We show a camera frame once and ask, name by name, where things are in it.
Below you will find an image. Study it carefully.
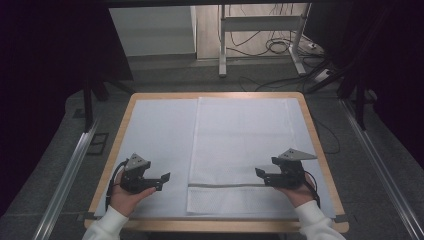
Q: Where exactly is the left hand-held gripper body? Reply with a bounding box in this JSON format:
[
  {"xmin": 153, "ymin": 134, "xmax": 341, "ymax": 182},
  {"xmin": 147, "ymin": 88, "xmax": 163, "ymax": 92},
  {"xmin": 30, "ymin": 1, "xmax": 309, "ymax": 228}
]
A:
[{"xmin": 119, "ymin": 152, "xmax": 164, "ymax": 195}]

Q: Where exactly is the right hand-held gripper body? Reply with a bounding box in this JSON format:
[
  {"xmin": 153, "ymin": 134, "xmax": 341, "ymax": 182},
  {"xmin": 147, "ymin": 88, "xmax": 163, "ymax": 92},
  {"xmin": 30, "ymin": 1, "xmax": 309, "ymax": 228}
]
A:
[{"xmin": 270, "ymin": 147, "xmax": 318, "ymax": 190}]

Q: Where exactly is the white towel with grey stripe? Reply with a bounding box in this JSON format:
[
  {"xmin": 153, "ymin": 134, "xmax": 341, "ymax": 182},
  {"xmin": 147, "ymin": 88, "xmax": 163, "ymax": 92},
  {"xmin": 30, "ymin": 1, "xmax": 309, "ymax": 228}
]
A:
[{"xmin": 186, "ymin": 96, "xmax": 298, "ymax": 215}]

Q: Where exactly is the person's left hand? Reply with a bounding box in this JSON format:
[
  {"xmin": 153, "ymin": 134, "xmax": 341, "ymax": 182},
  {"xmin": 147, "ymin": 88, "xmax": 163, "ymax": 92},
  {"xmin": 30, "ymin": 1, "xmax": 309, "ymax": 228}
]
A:
[{"xmin": 109, "ymin": 170, "xmax": 157, "ymax": 218}]

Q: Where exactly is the person's right hand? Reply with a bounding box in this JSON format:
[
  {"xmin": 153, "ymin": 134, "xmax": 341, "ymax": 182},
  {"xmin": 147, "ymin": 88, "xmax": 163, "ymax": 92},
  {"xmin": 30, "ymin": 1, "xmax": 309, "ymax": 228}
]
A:
[{"xmin": 274, "ymin": 173, "xmax": 316, "ymax": 209}]

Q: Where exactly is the black floor socket plate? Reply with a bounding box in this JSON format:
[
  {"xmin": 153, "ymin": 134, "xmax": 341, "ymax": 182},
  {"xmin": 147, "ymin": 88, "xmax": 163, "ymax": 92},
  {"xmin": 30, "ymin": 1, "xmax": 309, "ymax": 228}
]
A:
[{"xmin": 86, "ymin": 132, "xmax": 110, "ymax": 156}]

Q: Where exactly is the wooden table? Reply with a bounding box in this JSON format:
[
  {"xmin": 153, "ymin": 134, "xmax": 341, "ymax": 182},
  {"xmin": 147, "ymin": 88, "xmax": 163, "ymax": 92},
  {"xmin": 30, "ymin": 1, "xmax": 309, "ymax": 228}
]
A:
[{"xmin": 83, "ymin": 91, "xmax": 350, "ymax": 234}]

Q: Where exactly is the black stand leg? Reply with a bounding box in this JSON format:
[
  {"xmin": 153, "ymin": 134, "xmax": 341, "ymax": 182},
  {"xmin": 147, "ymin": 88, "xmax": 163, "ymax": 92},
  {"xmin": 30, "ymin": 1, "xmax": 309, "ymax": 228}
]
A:
[
  {"xmin": 336, "ymin": 66, "xmax": 368, "ymax": 132},
  {"xmin": 82, "ymin": 75, "xmax": 110, "ymax": 133}
]

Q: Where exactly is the white power strip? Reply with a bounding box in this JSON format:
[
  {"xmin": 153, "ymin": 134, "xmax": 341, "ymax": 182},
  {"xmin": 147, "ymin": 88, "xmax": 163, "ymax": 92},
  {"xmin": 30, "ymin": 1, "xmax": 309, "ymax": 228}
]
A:
[{"xmin": 313, "ymin": 67, "xmax": 333, "ymax": 83}]

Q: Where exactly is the dark curtain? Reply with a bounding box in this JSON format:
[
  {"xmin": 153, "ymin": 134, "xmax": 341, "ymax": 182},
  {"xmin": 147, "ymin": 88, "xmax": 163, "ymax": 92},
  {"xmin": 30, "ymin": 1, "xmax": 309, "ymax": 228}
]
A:
[
  {"xmin": 0, "ymin": 0, "xmax": 134, "ymax": 218},
  {"xmin": 304, "ymin": 0, "xmax": 424, "ymax": 168}
]

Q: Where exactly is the white cabinet panel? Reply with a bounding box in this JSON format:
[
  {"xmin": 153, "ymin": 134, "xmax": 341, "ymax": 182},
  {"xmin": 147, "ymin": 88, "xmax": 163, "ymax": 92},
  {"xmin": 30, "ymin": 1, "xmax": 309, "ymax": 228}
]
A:
[{"xmin": 108, "ymin": 5, "xmax": 198, "ymax": 58}]

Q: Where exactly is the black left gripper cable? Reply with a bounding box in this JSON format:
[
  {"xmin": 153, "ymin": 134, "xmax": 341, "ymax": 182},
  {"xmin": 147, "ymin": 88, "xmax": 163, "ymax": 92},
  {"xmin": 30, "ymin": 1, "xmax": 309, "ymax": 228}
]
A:
[{"xmin": 105, "ymin": 158, "xmax": 130, "ymax": 212}]

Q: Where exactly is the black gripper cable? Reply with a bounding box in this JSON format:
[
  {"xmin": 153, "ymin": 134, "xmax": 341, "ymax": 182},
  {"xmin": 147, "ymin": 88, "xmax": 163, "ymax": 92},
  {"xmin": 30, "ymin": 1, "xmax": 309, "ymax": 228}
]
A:
[
  {"xmin": 105, "ymin": 158, "xmax": 130, "ymax": 212},
  {"xmin": 301, "ymin": 170, "xmax": 322, "ymax": 209}
]

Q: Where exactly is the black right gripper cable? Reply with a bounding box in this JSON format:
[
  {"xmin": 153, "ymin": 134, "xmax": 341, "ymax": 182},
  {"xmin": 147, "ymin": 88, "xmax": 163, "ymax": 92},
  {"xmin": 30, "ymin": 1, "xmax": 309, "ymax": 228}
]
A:
[{"xmin": 301, "ymin": 170, "xmax": 322, "ymax": 209}]

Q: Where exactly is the thin black floor cable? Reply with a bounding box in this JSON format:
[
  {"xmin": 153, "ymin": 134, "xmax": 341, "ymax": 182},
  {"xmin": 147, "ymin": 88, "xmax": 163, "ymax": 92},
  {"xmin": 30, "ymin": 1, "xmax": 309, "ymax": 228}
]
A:
[{"xmin": 312, "ymin": 115, "xmax": 342, "ymax": 155}]

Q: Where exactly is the metal floor rail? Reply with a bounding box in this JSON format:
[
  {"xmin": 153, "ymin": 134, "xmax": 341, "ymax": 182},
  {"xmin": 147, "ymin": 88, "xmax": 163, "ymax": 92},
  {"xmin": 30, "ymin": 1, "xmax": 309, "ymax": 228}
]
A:
[
  {"xmin": 31, "ymin": 118, "xmax": 102, "ymax": 240},
  {"xmin": 339, "ymin": 99, "xmax": 424, "ymax": 240}
]

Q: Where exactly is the tangle of black floor cables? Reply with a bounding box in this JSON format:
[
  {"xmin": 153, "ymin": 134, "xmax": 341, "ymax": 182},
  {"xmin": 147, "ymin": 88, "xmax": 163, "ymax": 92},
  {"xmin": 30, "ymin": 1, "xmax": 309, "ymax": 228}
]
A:
[{"xmin": 225, "ymin": 3, "xmax": 303, "ymax": 58}]

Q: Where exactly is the white metal desk frame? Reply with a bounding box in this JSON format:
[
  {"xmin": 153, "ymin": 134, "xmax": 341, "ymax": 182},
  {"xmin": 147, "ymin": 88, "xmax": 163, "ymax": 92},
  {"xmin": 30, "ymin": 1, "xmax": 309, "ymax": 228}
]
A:
[{"xmin": 217, "ymin": 3, "xmax": 313, "ymax": 79}]

